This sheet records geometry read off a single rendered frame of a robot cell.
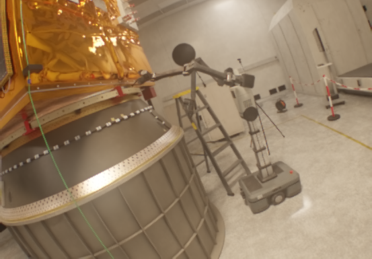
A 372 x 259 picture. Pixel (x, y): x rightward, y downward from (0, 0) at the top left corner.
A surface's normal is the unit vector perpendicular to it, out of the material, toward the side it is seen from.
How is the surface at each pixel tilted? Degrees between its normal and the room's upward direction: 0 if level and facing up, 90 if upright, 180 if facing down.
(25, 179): 62
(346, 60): 90
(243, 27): 90
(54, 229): 90
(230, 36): 90
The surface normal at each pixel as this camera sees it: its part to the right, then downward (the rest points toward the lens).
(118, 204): 0.58, -0.13
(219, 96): -0.16, 0.18
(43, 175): 0.07, -0.41
